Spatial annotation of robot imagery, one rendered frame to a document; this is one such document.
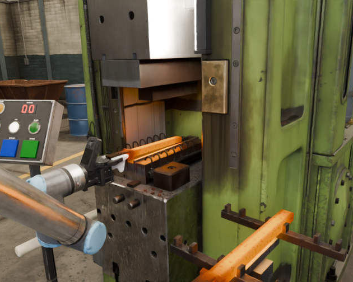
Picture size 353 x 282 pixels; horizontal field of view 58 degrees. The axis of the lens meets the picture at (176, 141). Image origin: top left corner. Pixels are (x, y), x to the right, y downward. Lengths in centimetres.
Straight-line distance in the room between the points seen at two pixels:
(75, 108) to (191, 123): 446
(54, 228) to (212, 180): 59
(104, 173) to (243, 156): 47
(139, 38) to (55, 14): 882
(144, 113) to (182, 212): 55
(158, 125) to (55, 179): 74
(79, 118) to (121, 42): 483
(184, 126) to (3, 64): 947
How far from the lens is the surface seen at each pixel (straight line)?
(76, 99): 590
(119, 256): 139
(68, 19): 958
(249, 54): 105
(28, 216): 80
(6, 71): 1087
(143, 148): 125
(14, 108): 161
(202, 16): 108
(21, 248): 150
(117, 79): 120
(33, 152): 147
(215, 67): 107
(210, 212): 124
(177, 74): 127
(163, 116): 163
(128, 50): 115
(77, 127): 599
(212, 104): 109
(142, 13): 110
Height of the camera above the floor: 138
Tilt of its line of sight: 15 degrees down
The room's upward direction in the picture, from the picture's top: 2 degrees counter-clockwise
